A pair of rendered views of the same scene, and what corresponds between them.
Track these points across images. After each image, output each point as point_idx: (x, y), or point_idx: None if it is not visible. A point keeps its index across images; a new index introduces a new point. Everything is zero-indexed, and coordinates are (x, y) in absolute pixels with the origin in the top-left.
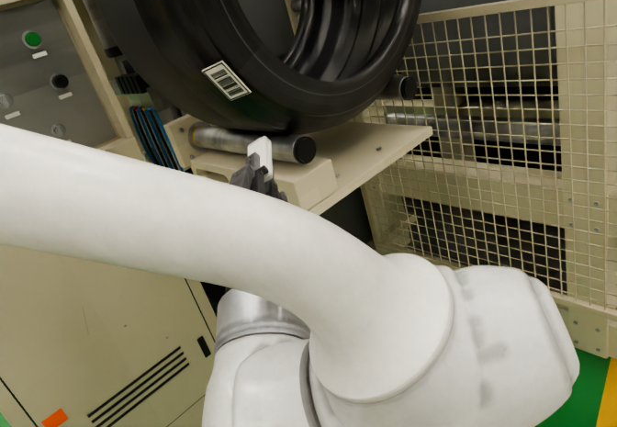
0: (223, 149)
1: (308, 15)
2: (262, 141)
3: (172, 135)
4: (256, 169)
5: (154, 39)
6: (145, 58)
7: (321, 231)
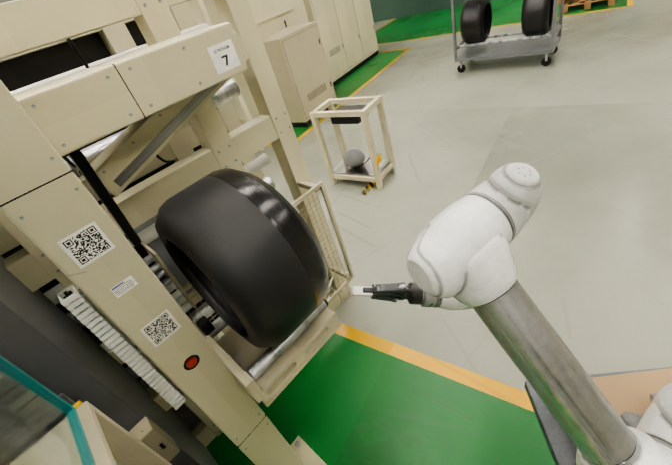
0: (281, 354)
1: (203, 286)
2: (355, 287)
3: (255, 384)
4: (373, 286)
5: (316, 289)
6: (301, 310)
7: None
